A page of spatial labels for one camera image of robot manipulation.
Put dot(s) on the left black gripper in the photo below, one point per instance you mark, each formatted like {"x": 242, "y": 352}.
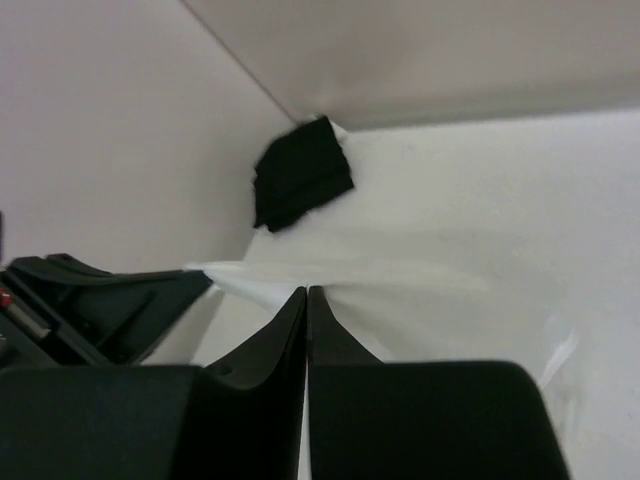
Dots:
{"x": 62, "y": 311}

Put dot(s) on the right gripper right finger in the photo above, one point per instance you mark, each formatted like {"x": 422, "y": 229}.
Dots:
{"x": 437, "y": 420}

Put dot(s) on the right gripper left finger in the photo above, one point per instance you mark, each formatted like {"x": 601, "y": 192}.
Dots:
{"x": 238, "y": 418}

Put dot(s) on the folded black tank top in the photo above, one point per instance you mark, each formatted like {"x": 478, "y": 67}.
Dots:
{"x": 300, "y": 171}

